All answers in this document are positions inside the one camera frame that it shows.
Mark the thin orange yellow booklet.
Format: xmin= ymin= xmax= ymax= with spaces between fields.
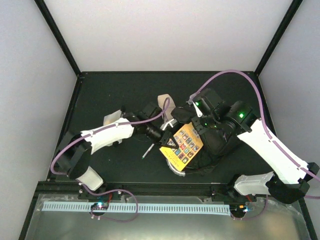
xmin=160 ymin=123 xmax=204 ymax=172

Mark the green cap marker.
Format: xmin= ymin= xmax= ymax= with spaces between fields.
xmin=141 ymin=143 xmax=155 ymax=159

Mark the black student bag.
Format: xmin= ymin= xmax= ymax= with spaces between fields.
xmin=166 ymin=106 xmax=245 ymax=176

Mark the cream fabric pencil case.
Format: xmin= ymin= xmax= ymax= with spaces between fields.
xmin=157 ymin=94 xmax=176 ymax=123

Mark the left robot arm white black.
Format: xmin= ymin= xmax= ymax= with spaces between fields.
xmin=50 ymin=96 xmax=179 ymax=200

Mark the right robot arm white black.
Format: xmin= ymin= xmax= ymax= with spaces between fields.
xmin=188 ymin=88 xmax=320 ymax=204

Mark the white tissue packet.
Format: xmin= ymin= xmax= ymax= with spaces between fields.
xmin=102 ymin=106 xmax=126 ymax=148

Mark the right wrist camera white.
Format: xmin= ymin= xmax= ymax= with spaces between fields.
xmin=187 ymin=95 xmax=203 ymax=118

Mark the black front rail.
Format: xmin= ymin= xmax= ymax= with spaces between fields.
xmin=34 ymin=181 xmax=237 ymax=202

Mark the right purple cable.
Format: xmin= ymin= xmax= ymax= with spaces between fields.
xmin=189 ymin=69 xmax=320 ymax=221

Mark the light blue slotted cable duct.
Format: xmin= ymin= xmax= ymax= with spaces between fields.
xmin=41 ymin=201 xmax=231 ymax=216

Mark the right black frame post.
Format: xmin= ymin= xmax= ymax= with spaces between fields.
xmin=254 ymin=0 xmax=303 ymax=77

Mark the black frame post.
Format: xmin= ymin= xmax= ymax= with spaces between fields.
xmin=254 ymin=0 xmax=303 ymax=77
xmin=34 ymin=0 xmax=81 ymax=77

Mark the left black frame post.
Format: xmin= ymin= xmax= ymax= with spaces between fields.
xmin=34 ymin=0 xmax=81 ymax=77

